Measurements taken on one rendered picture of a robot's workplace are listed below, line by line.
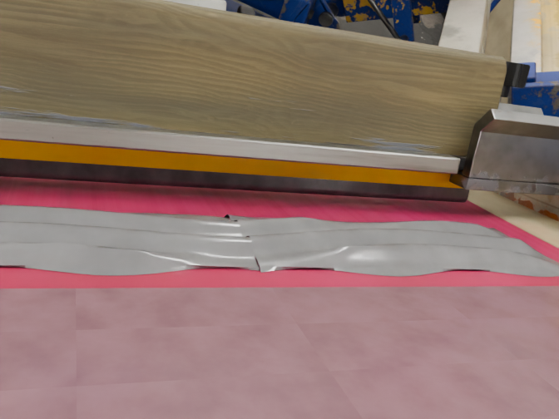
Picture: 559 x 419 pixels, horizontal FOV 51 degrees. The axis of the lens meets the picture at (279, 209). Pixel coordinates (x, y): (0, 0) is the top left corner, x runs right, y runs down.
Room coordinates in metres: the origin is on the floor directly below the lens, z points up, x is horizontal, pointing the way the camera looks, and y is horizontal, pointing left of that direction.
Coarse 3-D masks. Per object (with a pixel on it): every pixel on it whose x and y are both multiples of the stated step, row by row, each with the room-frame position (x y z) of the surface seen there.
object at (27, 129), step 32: (0, 128) 0.18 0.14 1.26; (32, 128) 0.18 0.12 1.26; (64, 128) 0.19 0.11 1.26; (96, 128) 0.20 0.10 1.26; (128, 128) 0.21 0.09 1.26; (288, 160) 0.25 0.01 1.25; (320, 160) 0.26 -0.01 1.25; (352, 160) 0.27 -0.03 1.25; (384, 160) 0.28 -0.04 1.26; (416, 160) 0.29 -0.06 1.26; (448, 160) 0.30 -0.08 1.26
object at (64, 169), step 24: (0, 168) 0.18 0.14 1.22; (24, 168) 0.19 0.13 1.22; (48, 168) 0.19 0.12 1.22; (72, 168) 0.20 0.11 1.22; (96, 168) 0.21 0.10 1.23; (120, 168) 0.21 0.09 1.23; (144, 168) 0.22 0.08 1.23; (288, 192) 0.26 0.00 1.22; (312, 192) 0.27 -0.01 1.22; (336, 192) 0.28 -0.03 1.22; (360, 192) 0.28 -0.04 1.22; (384, 192) 0.29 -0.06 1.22; (408, 192) 0.30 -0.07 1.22; (432, 192) 0.31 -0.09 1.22; (456, 192) 0.32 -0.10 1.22
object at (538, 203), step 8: (496, 192) 0.40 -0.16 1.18; (504, 192) 0.39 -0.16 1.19; (512, 200) 0.38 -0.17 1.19; (520, 200) 0.38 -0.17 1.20; (528, 200) 0.37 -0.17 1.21; (536, 200) 0.37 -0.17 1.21; (544, 200) 0.37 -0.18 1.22; (552, 200) 0.36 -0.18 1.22; (536, 208) 0.37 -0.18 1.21; (544, 208) 0.36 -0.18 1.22; (552, 208) 0.36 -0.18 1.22; (552, 216) 0.35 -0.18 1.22
